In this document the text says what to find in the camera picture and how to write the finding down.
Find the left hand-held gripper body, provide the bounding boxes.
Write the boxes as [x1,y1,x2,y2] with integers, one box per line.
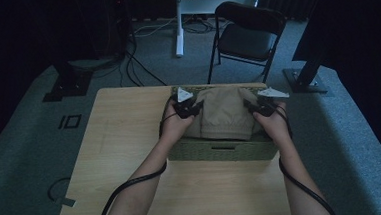
[171,86,203,121]

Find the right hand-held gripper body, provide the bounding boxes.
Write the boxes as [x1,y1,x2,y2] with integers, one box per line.
[252,85,292,119]

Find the beige pants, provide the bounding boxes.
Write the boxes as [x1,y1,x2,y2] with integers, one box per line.
[179,84,266,145]

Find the green woven basket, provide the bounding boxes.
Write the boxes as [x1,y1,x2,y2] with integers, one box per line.
[162,79,281,168]

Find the person's left hand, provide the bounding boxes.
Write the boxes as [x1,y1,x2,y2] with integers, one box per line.
[157,104,197,144]

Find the person's right hand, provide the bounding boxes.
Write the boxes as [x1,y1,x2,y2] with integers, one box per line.
[252,104,293,146]

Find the black slanted stand with base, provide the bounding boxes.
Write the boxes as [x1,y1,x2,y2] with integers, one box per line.
[281,53,330,97]

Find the black folding chair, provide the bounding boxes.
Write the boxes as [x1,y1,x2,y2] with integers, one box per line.
[201,0,292,87]

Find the black stand with flat base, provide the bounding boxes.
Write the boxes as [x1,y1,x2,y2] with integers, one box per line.
[39,56,96,104]

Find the grey tape piece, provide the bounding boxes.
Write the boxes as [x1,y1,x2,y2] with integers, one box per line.
[58,196,77,209]

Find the black floor cables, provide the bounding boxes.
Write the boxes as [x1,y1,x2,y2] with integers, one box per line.
[116,47,169,90]

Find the white metal desk frame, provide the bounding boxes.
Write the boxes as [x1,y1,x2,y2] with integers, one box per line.
[171,0,267,58]

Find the white floor cable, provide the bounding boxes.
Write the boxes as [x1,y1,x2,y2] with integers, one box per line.
[132,16,179,39]

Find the thin black floor cable loop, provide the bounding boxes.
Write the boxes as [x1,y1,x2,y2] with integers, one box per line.
[46,176,74,204]

